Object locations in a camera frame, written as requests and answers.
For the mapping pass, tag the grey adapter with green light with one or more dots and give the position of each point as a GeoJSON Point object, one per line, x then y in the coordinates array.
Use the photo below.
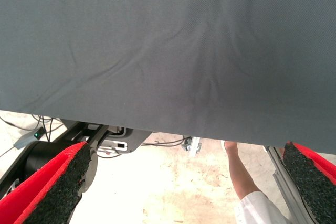
{"type": "Point", "coordinates": [26, 140]}

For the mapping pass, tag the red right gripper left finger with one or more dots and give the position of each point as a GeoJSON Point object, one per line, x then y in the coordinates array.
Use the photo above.
{"type": "Point", "coordinates": [39, 195]}

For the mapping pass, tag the white garment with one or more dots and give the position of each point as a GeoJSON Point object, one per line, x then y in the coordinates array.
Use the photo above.
{"type": "Point", "coordinates": [257, 211]}

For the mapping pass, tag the white metal bracket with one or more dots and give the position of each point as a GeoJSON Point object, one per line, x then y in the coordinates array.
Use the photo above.
{"type": "Point", "coordinates": [194, 148]}

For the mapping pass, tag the dark grey table cloth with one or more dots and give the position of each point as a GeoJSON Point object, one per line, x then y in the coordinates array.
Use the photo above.
{"type": "Point", "coordinates": [157, 51]}

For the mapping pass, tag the white connector panel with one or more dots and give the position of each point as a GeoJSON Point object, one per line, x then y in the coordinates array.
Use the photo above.
{"type": "Point", "coordinates": [113, 145]}

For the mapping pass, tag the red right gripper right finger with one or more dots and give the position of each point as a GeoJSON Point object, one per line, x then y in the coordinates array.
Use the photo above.
{"type": "Point", "coordinates": [315, 182]}

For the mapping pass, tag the aluminium profile table leg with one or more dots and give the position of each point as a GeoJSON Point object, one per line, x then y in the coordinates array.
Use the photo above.
{"type": "Point", "coordinates": [283, 182]}

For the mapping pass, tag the black base frame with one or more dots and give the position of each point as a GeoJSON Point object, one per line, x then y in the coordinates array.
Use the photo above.
{"type": "Point", "coordinates": [86, 134]}

